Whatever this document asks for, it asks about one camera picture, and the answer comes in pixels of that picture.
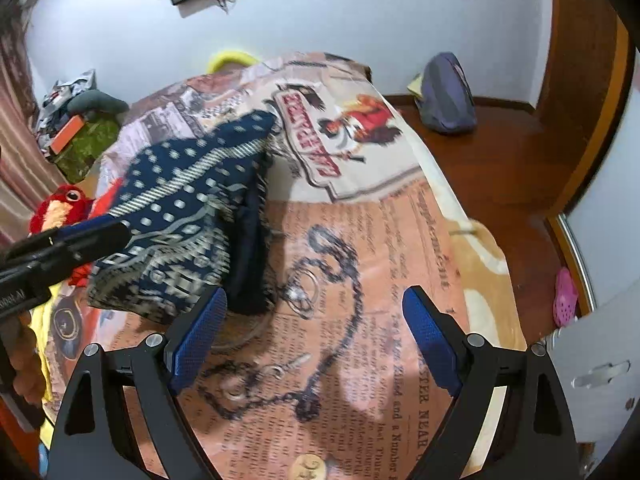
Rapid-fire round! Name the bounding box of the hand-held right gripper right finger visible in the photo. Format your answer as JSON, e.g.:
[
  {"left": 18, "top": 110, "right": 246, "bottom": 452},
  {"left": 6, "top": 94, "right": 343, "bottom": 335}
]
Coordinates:
[{"left": 401, "top": 285, "right": 581, "bottom": 480}]

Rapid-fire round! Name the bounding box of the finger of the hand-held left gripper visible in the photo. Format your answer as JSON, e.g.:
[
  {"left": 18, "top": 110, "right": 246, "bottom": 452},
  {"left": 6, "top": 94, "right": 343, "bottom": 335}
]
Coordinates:
[
  {"left": 50, "top": 219, "right": 123, "bottom": 241},
  {"left": 7, "top": 221, "right": 132, "bottom": 271}
]

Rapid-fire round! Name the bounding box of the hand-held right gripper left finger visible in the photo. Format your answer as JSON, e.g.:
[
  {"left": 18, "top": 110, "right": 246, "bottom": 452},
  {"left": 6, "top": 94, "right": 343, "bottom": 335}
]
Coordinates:
[{"left": 45, "top": 285, "right": 228, "bottom": 480}]

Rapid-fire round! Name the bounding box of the navy patterned sweater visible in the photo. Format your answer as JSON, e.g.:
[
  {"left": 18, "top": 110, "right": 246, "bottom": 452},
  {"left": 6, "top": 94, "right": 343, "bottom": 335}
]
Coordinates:
[{"left": 86, "top": 110, "right": 281, "bottom": 322}]

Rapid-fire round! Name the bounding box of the person's left hand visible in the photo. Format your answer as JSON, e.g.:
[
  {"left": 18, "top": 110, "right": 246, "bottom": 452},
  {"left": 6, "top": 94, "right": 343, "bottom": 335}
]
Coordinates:
[{"left": 7, "top": 310, "right": 48, "bottom": 408}]

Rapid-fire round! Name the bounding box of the red plush bird toy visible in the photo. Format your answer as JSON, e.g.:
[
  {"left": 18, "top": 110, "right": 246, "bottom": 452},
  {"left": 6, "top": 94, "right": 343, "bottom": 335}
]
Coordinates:
[{"left": 27, "top": 184, "right": 98, "bottom": 288}]

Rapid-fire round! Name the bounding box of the orange box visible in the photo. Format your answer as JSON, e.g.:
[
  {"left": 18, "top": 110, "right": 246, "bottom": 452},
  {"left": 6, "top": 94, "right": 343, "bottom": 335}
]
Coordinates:
[{"left": 47, "top": 115, "right": 86, "bottom": 156}]

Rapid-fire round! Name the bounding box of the printed blanket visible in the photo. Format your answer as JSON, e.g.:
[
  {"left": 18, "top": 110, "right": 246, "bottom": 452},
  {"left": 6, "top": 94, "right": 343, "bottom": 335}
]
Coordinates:
[{"left": 30, "top": 51, "right": 528, "bottom": 480}]

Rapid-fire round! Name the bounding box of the striped curtain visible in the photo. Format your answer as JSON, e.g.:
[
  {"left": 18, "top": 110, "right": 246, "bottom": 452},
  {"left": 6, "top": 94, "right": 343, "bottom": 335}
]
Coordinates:
[{"left": 0, "top": 5, "right": 66, "bottom": 246}]

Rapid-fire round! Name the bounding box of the grey green pillow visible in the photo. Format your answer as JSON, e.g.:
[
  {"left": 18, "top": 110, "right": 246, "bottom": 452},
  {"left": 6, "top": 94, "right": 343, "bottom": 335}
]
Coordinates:
[{"left": 67, "top": 90, "right": 130, "bottom": 117}]

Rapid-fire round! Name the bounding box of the crumpled grey printed cloth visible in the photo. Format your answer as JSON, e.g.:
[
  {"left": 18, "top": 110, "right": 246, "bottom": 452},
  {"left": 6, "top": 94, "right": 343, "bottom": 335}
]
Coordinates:
[{"left": 37, "top": 69, "right": 97, "bottom": 136}]

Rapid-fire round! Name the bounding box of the pink clog shoe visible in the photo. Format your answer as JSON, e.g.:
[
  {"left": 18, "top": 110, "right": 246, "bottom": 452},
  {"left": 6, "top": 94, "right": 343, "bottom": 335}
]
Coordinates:
[{"left": 552, "top": 266, "right": 581, "bottom": 328}]

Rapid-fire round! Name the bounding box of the yellow fuzzy object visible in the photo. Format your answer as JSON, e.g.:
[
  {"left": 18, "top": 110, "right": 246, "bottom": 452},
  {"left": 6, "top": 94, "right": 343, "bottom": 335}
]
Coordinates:
[{"left": 207, "top": 47, "right": 258, "bottom": 73}]

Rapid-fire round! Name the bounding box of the white sliding door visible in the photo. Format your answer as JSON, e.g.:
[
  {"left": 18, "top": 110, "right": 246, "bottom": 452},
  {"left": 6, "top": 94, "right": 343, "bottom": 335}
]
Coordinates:
[{"left": 547, "top": 47, "right": 640, "bottom": 318}]

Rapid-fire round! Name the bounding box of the grey purple bag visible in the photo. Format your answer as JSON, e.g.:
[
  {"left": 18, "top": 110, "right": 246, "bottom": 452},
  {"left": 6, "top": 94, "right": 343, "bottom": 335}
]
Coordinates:
[{"left": 415, "top": 51, "right": 478, "bottom": 135}]

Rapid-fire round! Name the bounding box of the wooden door frame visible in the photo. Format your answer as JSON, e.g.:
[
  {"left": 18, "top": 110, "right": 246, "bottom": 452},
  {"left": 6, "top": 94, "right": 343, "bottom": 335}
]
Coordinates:
[{"left": 532, "top": 0, "right": 636, "bottom": 221}]

